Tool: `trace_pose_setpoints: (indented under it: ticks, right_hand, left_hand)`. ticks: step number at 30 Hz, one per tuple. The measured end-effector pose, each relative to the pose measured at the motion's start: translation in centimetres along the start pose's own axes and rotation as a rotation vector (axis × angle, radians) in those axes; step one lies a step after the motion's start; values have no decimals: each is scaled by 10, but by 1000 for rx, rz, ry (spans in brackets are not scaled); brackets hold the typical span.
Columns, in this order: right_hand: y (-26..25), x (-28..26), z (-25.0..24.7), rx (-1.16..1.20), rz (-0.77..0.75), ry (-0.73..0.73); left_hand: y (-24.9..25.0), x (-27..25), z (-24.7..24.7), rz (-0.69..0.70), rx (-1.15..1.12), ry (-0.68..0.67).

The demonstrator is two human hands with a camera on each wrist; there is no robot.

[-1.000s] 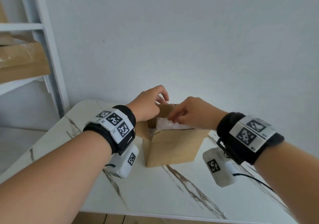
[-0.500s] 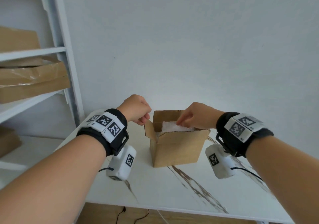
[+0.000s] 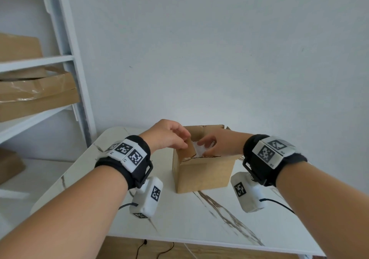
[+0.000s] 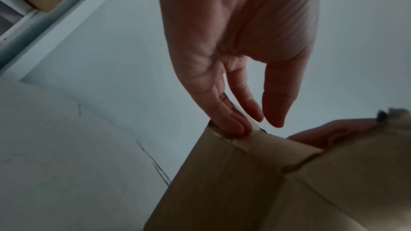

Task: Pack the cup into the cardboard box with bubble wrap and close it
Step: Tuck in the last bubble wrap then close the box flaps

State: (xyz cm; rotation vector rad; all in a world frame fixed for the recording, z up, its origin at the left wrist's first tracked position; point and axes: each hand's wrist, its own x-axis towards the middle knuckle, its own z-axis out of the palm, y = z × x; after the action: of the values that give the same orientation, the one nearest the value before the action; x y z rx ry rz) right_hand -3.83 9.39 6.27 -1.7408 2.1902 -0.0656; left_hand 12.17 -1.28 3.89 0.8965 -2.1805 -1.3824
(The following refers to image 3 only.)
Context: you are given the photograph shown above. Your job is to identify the plain brown shelf carton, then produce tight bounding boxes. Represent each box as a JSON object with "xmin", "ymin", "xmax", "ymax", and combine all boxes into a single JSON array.
[{"xmin": 0, "ymin": 33, "xmax": 43, "ymax": 63}]

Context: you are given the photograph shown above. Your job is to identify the clear bubble wrap sheet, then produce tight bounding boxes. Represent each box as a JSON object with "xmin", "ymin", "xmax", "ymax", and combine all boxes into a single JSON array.
[{"xmin": 192, "ymin": 140, "xmax": 215, "ymax": 157}]

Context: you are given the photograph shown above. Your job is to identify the black wristband, marker tiles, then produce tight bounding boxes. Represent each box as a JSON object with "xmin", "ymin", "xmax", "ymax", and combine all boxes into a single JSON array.
[
  {"xmin": 94, "ymin": 134, "xmax": 154, "ymax": 190},
  {"xmin": 242, "ymin": 134, "xmax": 308, "ymax": 187}
]

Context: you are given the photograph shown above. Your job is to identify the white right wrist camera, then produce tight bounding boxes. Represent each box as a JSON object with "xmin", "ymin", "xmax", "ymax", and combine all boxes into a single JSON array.
[{"xmin": 230, "ymin": 171, "xmax": 267, "ymax": 213}]

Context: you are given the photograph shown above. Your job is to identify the black right wristband, marker tiles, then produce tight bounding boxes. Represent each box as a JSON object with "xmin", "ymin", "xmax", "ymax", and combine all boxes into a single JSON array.
[{"xmin": 242, "ymin": 134, "xmax": 308, "ymax": 187}]

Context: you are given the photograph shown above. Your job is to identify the person's right forearm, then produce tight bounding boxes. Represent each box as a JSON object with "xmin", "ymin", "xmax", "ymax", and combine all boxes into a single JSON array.
[{"xmin": 275, "ymin": 161, "xmax": 369, "ymax": 259}]

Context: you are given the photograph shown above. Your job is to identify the person's right hand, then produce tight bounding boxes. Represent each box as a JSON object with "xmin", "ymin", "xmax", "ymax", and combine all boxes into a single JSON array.
[{"xmin": 197, "ymin": 129, "xmax": 254, "ymax": 156}]

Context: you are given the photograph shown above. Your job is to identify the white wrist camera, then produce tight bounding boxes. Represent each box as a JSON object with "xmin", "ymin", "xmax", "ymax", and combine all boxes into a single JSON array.
[
  {"xmin": 230, "ymin": 171, "xmax": 267, "ymax": 213},
  {"xmin": 129, "ymin": 176, "xmax": 164, "ymax": 219}
]

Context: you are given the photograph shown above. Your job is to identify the black floor cable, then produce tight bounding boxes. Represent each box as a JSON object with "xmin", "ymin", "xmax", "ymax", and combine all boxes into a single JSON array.
[{"xmin": 135, "ymin": 239, "xmax": 175, "ymax": 259}]

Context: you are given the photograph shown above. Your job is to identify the black right camera cable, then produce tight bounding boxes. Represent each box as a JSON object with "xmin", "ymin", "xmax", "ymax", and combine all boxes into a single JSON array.
[{"xmin": 259, "ymin": 199, "xmax": 296, "ymax": 215}]

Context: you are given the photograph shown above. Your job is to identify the taped brown shelf carton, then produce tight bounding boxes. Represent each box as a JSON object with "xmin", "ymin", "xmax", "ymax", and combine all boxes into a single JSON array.
[{"xmin": 0, "ymin": 65, "xmax": 81, "ymax": 123}]

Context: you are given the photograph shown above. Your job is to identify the black left wristband, marker tiles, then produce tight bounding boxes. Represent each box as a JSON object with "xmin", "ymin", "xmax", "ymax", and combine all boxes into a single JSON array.
[{"xmin": 94, "ymin": 134, "xmax": 154, "ymax": 190}]

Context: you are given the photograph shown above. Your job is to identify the white metal shelf unit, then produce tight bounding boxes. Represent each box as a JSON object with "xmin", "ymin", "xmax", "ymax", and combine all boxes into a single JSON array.
[{"xmin": 0, "ymin": 0, "xmax": 97, "ymax": 200}]

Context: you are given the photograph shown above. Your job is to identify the brown cardboard box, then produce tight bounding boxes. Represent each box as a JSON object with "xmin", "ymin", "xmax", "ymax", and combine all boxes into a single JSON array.
[{"xmin": 172, "ymin": 124, "xmax": 239, "ymax": 194}]

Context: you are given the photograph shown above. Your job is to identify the small brown shelf carton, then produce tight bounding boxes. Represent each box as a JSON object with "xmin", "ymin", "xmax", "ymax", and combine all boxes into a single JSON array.
[{"xmin": 0, "ymin": 148, "xmax": 27, "ymax": 185}]

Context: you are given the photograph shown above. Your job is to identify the person's left hand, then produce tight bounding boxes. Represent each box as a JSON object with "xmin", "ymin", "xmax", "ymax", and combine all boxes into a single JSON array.
[{"xmin": 139, "ymin": 119, "xmax": 192, "ymax": 153}]

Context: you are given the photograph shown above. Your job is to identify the person's left forearm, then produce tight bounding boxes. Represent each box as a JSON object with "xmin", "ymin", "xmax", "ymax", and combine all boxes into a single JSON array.
[{"xmin": 0, "ymin": 166, "xmax": 129, "ymax": 259}]

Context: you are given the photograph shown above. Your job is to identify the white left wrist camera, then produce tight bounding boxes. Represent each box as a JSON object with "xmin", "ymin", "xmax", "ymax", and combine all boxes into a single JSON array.
[{"xmin": 129, "ymin": 176, "xmax": 164, "ymax": 219}]

